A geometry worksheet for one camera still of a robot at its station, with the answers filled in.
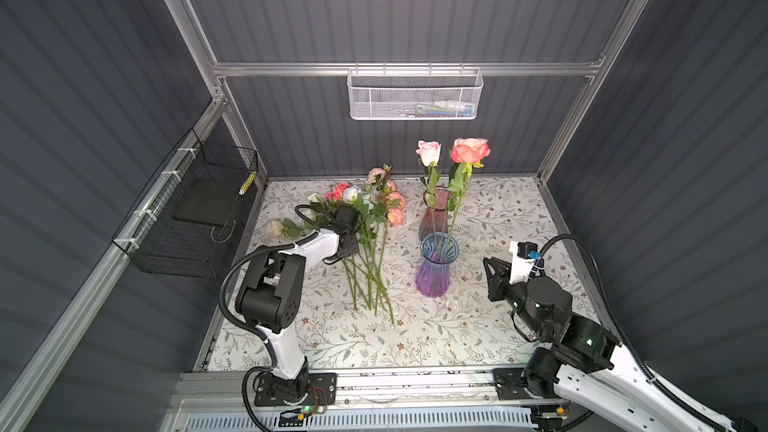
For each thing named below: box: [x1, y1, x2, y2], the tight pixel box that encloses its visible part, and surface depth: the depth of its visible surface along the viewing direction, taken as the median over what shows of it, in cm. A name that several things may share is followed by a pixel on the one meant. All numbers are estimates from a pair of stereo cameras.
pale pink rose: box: [266, 218, 301, 238], surface depth 104 cm
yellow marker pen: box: [238, 171, 257, 195], surface depth 84 cm
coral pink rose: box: [448, 138, 491, 240], surface depth 67 cm
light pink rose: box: [416, 140, 442, 241], surface depth 70 cm
